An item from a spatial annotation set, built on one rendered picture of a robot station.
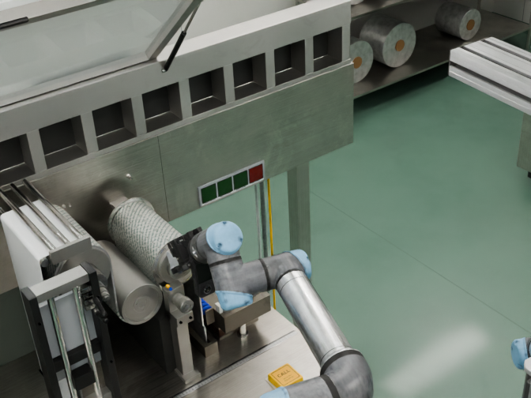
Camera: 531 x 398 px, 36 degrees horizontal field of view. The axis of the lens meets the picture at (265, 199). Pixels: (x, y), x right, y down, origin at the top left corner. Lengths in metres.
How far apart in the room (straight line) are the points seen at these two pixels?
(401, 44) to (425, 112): 0.50
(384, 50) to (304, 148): 2.97
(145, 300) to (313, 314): 0.60
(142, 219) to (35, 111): 0.40
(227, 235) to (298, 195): 1.27
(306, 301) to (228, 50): 0.93
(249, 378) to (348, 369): 0.76
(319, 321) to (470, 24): 4.70
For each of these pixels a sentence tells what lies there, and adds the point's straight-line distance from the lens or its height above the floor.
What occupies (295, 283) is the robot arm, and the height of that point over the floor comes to 1.43.
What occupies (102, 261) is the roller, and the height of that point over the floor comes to 1.35.
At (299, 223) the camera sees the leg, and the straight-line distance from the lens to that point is 3.14.
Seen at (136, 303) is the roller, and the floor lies 1.19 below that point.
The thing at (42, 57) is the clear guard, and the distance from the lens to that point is 1.98.
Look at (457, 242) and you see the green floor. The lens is 4.39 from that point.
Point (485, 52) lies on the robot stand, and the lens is 1.36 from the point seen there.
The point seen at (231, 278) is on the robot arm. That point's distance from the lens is 1.83.
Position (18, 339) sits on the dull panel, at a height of 0.97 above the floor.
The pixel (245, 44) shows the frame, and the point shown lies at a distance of 2.46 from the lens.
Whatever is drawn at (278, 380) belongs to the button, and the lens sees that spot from 2.30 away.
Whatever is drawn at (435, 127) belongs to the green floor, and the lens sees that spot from 5.45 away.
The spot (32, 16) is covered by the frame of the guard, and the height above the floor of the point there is 2.00.
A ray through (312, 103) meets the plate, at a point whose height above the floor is 1.35.
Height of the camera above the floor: 2.56
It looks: 33 degrees down
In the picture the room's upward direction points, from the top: 3 degrees counter-clockwise
